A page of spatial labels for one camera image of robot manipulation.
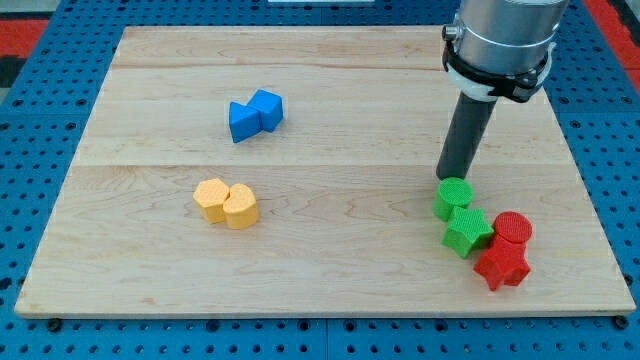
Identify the light wooden board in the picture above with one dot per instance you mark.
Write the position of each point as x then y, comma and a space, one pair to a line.
344, 188

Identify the green cylinder block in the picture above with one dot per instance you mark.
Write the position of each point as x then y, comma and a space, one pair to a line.
451, 192

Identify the yellow hexagon block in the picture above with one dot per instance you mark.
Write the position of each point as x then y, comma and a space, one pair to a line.
209, 196

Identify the red cylinder block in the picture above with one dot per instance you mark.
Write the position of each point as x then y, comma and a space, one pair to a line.
513, 226

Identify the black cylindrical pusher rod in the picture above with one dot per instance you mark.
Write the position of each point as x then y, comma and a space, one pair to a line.
468, 123

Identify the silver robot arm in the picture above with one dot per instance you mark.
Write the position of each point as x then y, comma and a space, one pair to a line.
501, 48

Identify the yellow heart block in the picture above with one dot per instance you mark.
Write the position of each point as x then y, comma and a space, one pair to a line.
240, 209

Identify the blue triangular block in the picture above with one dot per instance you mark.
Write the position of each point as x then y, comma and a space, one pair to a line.
244, 122

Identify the blue cube block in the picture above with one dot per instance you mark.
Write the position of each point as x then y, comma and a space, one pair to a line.
270, 108

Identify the green star block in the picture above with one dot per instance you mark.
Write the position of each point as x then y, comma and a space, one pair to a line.
467, 230

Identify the red star block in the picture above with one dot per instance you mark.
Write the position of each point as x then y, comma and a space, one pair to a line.
503, 263

